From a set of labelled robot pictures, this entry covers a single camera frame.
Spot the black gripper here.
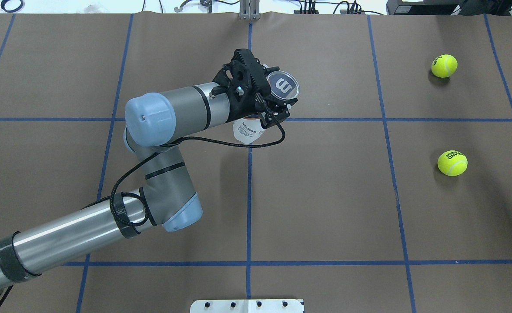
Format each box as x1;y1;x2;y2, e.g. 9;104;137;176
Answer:
212;48;298;129

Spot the clear tennis ball can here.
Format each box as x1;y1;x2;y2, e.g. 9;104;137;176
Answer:
232;70;300;144

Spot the Roland Garros tennis ball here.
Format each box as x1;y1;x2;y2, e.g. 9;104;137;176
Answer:
437;150;468;176

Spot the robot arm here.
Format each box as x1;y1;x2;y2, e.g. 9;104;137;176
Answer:
0;48;300;302

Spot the Wilson tennis ball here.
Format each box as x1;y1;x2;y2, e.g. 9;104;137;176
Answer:
431;55;458;79

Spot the brown paper table mat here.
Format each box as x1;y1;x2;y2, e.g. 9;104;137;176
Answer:
0;12;512;313

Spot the aluminium frame post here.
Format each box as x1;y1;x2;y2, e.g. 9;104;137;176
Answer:
238;0;261;22

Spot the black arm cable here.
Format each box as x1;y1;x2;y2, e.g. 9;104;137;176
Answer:
108;102;287;229

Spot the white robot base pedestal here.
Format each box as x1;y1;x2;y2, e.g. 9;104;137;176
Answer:
190;299;305;313

